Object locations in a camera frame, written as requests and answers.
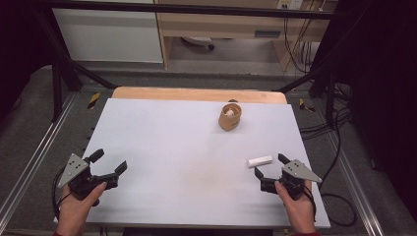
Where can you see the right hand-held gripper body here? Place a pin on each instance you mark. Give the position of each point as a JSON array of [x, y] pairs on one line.
[[296, 170]]

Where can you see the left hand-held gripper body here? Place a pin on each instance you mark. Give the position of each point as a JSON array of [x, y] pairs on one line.
[[73, 170]]

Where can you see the white cylindrical stick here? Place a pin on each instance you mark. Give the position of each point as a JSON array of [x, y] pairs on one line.
[[259, 161]]

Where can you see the brown wooden bowl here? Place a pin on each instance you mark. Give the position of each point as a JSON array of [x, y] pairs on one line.
[[229, 121]]

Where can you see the person's left hand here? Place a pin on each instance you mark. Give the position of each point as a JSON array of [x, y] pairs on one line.
[[74, 211]]

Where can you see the person's right hand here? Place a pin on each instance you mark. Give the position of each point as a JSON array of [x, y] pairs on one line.
[[297, 211]]

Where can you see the yellow black floor tape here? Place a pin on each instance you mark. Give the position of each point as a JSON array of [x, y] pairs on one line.
[[306, 106], [94, 100]]

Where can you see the small white crumpled piece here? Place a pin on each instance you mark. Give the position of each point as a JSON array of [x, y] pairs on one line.
[[230, 113]]

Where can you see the wooden table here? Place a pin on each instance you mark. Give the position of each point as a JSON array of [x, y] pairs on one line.
[[200, 95]]

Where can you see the white cabinet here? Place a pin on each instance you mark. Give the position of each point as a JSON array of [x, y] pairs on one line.
[[108, 36]]

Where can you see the dark curtain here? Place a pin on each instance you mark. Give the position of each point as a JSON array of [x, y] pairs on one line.
[[19, 49], [383, 82]]

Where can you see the office chair base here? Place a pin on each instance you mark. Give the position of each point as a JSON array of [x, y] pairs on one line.
[[198, 41]]

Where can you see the light wooden desk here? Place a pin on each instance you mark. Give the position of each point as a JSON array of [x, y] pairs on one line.
[[223, 26]]

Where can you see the aluminium floor rail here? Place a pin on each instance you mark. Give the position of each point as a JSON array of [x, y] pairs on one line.
[[357, 190], [32, 157]]

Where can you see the white wall outlet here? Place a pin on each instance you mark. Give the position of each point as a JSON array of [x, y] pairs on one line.
[[290, 4]]

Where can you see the black metal frame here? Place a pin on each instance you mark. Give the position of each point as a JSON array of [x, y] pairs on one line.
[[196, 9]]

